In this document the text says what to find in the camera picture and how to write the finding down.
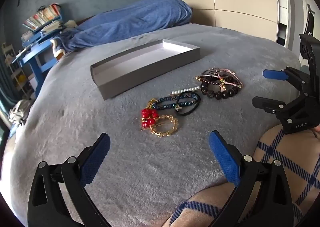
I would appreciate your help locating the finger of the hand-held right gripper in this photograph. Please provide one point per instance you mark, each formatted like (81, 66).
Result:
(275, 74)
(267, 104)

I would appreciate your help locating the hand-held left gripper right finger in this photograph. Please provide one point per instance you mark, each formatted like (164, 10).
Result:
(225, 159)

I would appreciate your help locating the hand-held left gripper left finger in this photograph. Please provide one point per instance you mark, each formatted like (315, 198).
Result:
(96, 164)

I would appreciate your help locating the silver hoop bangle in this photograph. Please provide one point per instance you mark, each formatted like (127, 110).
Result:
(205, 71)

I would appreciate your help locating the grey cardboard box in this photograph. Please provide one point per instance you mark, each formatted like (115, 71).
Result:
(140, 64)

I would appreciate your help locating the grey bed blanket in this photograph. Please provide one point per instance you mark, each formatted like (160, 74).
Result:
(100, 129)

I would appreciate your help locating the plaid trousers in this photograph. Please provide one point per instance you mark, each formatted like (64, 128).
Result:
(287, 167)

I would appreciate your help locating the grey cloth bundle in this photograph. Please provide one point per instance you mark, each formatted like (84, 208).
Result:
(20, 111)

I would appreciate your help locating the white shelf rack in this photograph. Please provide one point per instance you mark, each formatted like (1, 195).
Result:
(18, 84)

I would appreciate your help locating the blue desk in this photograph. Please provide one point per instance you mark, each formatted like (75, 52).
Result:
(35, 60)

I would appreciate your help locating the dark teal curtain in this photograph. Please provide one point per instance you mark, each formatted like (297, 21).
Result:
(3, 79)

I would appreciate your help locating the white plush toy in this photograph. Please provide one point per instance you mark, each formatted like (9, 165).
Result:
(70, 24)

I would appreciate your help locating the stack of papers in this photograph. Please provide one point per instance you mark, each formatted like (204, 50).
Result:
(50, 26)

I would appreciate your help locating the blue blanket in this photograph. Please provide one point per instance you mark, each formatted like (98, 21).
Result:
(130, 21)

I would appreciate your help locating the tray of books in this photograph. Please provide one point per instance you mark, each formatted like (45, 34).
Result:
(41, 16)

